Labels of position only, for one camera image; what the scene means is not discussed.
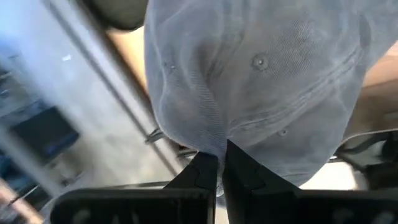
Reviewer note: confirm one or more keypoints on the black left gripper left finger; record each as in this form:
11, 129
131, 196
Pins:
192, 202

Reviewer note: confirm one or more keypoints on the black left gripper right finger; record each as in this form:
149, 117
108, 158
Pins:
248, 193

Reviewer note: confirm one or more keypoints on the grey denim baseball cap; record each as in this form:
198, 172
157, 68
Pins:
264, 77

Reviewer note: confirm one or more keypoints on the black computer tower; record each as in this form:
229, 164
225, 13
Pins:
46, 133

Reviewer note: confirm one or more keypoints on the black plant pot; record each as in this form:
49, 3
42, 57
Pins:
118, 12

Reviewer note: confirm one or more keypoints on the metal frame bracket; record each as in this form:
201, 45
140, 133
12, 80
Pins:
186, 153
154, 136

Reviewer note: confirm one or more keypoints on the black table frame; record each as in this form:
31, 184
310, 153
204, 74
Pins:
109, 81

